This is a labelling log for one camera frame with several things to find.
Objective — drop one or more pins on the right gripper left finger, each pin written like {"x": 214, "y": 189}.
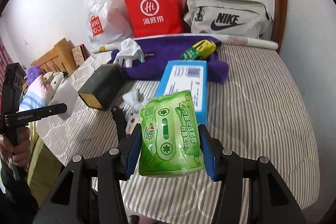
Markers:
{"x": 130, "y": 148}

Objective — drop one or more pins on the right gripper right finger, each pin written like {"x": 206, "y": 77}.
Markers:
{"x": 212, "y": 154}

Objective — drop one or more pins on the red white candy wrapper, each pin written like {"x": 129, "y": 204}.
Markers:
{"x": 131, "y": 123}

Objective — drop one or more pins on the green wet wipes pack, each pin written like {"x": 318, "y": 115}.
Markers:
{"x": 170, "y": 140}

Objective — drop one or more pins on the white mesh cloth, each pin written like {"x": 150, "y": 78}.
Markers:
{"x": 129, "y": 51}

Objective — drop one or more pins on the small green tissue packet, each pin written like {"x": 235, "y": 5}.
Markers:
{"x": 190, "y": 54}

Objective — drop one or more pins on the person's left hand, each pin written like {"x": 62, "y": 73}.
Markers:
{"x": 20, "y": 152}

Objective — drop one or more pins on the purple plush toy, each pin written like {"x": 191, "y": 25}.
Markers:
{"x": 32, "y": 73}

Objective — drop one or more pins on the white plush toy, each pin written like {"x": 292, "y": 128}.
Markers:
{"x": 53, "y": 80}

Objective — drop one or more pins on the dark green gold tin box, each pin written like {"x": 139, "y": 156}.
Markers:
{"x": 102, "y": 87}

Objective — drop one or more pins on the wooden headboard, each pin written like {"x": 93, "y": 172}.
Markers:
{"x": 58, "y": 59}

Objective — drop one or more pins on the blue tissue box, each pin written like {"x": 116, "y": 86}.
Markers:
{"x": 181, "y": 75}

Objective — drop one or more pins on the rolled white paper poster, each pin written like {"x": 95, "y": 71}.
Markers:
{"x": 180, "y": 42}

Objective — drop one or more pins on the white Miniso plastic bag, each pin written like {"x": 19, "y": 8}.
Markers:
{"x": 106, "y": 23}

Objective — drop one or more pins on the grey Nike bag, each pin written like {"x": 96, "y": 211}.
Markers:
{"x": 244, "y": 18}

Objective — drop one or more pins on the red Haidilao paper bag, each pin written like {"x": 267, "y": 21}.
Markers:
{"x": 155, "y": 17}

